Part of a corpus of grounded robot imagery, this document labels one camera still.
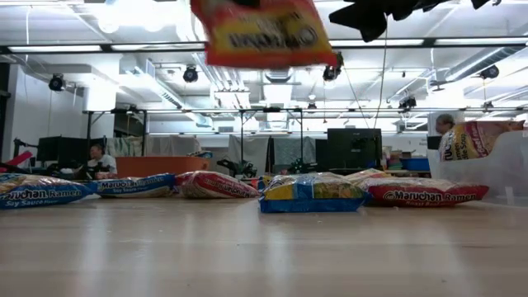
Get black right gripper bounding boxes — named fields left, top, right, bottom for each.
left=328, top=0, right=450, bottom=43

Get blue soy sauce ramen pack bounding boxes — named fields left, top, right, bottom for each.
left=258, top=172, right=368, bottom=215
left=95, top=172, right=177, bottom=199
left=0, top=172, right=94, bottom=210
left=186, top=149, right=215, bottom=160

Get red roast beef ramen pack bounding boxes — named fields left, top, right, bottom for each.
left=437, top=120, right=526, bottom=163
left=175, top=170, right=261, bottom=200
left=362, top=177, right=490, bottom=208

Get black computer monitor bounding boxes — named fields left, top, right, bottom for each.
left=327, top=128, right=383, bottom=171

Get person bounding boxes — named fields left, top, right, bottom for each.
left=435, top=113, right=457, bottom=137
left=87, top=143, right=119, bottom=181

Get white pillar with black band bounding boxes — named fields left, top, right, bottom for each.
left=427, top=111, right=466, bottom=152

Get stacked coloured containers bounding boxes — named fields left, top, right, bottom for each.
left=386, top=148, right=404, bottom=171

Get dark hanging cloth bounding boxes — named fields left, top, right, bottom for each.
left=267, top=135, right=317, bottom=172

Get white hanging cloth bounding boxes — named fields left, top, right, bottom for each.
left=228, top=134, right=271, bottom=174

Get black beam with light strips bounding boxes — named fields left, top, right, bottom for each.
left=0, top=38, right=528, bottom=54

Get blue storage crate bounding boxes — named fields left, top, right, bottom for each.
left=402, top=158, right=431, bottom=172

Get small black desktop robot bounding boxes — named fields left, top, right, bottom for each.
left=216, top=158, right=259, bottom=177

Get orange plastic bin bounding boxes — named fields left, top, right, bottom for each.
left=115, top=155, right=212, bottom=182

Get clear plastic bin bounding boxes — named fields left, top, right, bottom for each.
left=427, top=123, right=528, bottom=207

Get dark desk monitors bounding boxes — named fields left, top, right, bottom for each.
left=36, top=136, right=106, bottom=177

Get red padded bar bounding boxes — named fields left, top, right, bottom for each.
left=0, top=150, right=34, bottom=172

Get ribbed silver ventilation duct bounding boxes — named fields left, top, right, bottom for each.
left=263, top=68, right=295, bottom=83

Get slim silver ventilation duct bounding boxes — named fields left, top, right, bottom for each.
left=443, top=45, right=528, bottom=83

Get black metal rack frame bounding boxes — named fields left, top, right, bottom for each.
left=81, top=106, right=528, bottom=174

